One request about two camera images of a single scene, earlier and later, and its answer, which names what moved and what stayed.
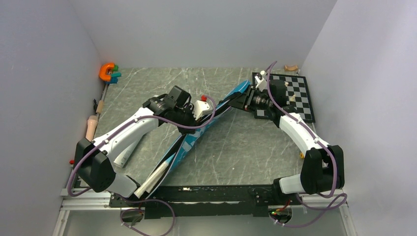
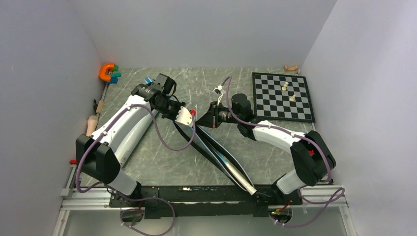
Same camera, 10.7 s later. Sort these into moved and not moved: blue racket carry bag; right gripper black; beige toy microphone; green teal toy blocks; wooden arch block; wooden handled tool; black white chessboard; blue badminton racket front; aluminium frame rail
Moved: blue badminton racket front; blue racket carry bag; right gripper black
Not moved: wooden arch block; black white chessboard; green teal toy blocks; aluminium frame rail; beige toy microphone; wooden handled tool
